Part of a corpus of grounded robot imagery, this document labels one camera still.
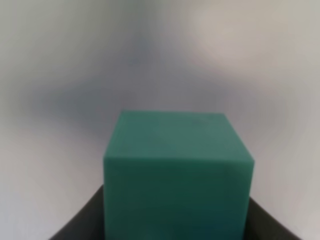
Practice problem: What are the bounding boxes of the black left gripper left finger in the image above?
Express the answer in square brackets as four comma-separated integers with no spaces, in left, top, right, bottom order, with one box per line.
[51,186,105,240]

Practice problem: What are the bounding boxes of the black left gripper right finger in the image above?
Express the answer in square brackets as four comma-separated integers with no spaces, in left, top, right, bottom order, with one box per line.
[243,198,301,240]

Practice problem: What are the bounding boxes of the green cube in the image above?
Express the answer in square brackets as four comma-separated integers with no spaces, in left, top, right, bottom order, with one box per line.
[103,110,254,240]

